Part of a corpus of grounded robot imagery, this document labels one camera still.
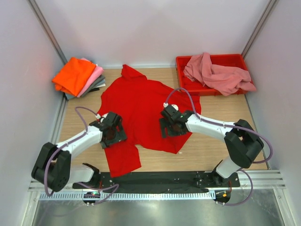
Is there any red t shirt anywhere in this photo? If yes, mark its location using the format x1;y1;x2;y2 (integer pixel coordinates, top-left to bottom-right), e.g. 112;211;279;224
98;65;192;178

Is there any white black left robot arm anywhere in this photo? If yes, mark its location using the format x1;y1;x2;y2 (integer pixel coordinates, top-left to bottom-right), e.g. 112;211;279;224
31;112;127;192

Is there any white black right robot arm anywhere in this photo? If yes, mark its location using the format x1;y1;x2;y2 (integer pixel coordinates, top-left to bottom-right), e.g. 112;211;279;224
159;103;264;186

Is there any red plastic bin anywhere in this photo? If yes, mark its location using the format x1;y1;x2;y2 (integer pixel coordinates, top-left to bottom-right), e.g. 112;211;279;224
176;52;256;96

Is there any black folded t shirt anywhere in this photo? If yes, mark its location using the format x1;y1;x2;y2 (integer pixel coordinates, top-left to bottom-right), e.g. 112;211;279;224
89;88;100;93

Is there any white folded t shirt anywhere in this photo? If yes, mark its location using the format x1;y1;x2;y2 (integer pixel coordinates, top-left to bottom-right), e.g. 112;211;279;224
92;83;106;89

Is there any grey folded t shirt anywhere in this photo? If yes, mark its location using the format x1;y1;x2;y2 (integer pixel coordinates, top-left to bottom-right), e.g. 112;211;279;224
81;75;105;97

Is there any teal folded t shirt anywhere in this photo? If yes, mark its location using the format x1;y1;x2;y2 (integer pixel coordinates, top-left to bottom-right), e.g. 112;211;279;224
65;79;105;100

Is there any pink folded t shirt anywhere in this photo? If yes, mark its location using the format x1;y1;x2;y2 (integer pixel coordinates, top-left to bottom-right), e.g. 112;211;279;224
77;64;103;97

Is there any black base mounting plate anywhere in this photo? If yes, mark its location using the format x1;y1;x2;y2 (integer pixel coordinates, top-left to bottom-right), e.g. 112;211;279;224
84;171;240;194

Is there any orange folded t shirt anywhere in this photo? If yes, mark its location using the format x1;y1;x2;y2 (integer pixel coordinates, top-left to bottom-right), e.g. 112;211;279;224
52;57;96;96

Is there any dusty pink crumpled t shirt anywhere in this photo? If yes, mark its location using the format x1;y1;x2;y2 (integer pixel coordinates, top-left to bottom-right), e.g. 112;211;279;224
183;52;256;96

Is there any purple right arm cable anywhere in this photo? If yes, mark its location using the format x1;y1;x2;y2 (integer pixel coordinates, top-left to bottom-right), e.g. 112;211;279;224
163;88;274;207

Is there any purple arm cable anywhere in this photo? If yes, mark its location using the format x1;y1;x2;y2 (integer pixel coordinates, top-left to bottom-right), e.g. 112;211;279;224
163;88;274;207
43;106;120;204

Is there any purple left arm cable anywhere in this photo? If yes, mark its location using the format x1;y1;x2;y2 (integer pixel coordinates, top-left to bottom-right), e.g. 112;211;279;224
43;106;120;204

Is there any white slotted cable duct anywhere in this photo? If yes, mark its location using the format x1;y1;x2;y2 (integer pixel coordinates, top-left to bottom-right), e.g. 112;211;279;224
39;190;215;201

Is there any aluminium frame rail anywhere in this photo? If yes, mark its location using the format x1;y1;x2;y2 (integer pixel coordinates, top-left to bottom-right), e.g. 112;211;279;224
27;169;285;192

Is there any right corner aluminium post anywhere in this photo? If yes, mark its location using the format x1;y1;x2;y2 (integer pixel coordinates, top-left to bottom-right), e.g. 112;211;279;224
241;0;279;59

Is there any corner aluminium post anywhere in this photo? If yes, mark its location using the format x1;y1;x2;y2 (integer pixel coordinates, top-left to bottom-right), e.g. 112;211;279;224
27;0;67;64
241;0;279;59

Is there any left corner aluminium post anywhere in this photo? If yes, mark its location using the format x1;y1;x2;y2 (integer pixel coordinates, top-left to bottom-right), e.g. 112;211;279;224
27;0;67;64

